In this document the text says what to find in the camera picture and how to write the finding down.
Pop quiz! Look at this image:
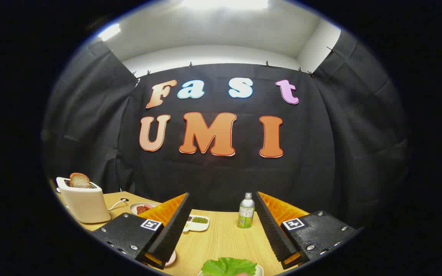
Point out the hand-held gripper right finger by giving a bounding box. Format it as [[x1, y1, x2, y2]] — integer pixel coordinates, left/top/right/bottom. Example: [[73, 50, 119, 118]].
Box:
[[255, 191, 360, 270]]

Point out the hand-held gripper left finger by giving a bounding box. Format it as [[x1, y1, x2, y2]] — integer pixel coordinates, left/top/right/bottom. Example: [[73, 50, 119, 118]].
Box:
[[91, 192, 194, 270]]

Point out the green lettuce leaf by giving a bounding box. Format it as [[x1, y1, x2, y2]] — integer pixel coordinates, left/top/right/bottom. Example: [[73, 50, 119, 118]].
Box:
[[201, 257, 258, 276]]

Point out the toasted bread slice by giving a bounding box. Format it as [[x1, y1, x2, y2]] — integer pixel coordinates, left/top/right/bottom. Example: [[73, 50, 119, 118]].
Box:
[[69, 172, 91, 189]]

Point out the white divided dish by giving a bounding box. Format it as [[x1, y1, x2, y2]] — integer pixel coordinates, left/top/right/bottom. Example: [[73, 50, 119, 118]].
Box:
[[183, 215, 210, 233]]

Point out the green label metal bottle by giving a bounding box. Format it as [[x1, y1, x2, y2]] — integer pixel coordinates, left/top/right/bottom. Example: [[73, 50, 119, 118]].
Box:
[[238, 192, 255, 229]]

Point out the white square plate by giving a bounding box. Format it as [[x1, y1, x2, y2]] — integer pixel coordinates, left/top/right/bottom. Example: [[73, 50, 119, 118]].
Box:
[[197, 264, 264, 276]]

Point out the round beige plate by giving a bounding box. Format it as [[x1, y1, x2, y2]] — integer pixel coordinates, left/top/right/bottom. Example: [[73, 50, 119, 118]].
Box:
[[129, 202, 160, 216]]

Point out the black backdrop cloth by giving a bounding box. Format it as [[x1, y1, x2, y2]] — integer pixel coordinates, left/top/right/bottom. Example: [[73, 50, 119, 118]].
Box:
[[43, 29, 411, 230]]

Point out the white toaster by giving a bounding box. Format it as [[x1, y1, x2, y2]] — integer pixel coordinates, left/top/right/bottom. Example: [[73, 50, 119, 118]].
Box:
[[56, 176, 111, 224]]

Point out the ceiling light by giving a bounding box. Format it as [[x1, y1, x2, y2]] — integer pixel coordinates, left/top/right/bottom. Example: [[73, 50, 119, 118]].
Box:
[[97, 23, 122, 41]]

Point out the white toaster cable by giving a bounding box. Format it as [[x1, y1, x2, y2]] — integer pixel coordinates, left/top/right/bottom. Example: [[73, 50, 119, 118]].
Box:
[[108, 198, 129, 211]]

